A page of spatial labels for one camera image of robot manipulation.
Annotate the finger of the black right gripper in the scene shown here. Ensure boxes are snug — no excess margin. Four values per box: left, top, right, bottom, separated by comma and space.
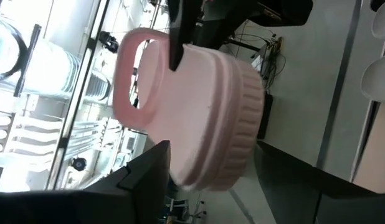
166, 0, 203, 72

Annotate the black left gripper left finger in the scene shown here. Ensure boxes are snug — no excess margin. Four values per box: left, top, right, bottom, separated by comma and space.
0, 139, 172, 224

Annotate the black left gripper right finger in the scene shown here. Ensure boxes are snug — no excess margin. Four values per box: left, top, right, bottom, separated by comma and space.
254, 141, 385, 224

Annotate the pink rubber slide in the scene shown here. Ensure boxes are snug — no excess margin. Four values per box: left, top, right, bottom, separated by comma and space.
112, 27, 265, 192

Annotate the black metal wood-board shelf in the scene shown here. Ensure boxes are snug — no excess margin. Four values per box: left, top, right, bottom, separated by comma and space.
349, 40, 385, 194

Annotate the round black ceiling fixture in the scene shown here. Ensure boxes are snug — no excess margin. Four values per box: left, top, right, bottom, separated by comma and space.
98, 30, 120, 54
70, 157, 88, 172

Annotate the black overhead light bar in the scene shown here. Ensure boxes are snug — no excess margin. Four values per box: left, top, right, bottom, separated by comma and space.
44, 0, 111, 191

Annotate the yellow cable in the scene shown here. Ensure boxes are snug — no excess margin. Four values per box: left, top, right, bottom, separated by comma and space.
272, 36, 284, 54

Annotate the black floor cable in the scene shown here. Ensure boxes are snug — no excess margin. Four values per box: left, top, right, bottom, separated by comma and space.
235, 30, 287, 94

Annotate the silver ventilation duct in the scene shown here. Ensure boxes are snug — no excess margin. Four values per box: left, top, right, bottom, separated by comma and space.
0, 15, 112, 104

